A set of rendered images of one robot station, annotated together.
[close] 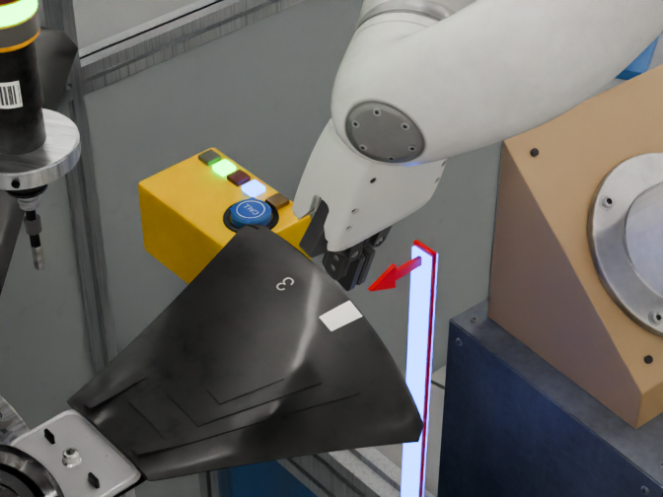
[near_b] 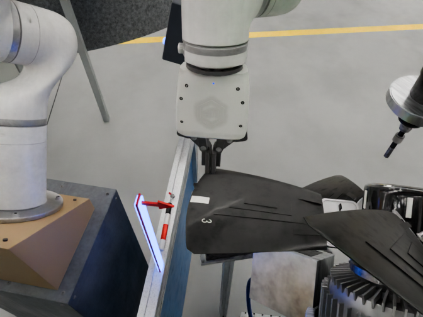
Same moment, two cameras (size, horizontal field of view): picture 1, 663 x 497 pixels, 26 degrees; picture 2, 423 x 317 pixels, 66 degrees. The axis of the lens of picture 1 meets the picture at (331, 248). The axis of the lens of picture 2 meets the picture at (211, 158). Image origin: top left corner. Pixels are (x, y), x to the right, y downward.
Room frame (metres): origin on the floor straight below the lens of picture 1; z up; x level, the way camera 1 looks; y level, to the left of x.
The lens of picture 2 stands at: (1.03, 0.23, 1.68)
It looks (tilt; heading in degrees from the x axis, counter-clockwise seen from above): 52 degrees down; 228
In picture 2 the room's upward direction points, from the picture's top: straight up
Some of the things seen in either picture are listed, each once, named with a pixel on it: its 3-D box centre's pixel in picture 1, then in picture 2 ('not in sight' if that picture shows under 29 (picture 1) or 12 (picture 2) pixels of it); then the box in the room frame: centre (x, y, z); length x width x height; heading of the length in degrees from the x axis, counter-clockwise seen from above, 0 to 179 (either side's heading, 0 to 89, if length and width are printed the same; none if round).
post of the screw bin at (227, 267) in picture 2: not in sight; (225, 287); (0.73, -0.02, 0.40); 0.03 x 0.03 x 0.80; 57
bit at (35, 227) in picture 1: (34, 235); (395, 142); (0.70, 0.18, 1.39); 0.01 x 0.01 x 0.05
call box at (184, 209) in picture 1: (225, 237); not in sight; (1.16, 0.11, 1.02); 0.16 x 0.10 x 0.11; 42
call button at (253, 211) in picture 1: (251, 215); not in sight; (1.12, 0.08, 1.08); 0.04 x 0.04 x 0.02
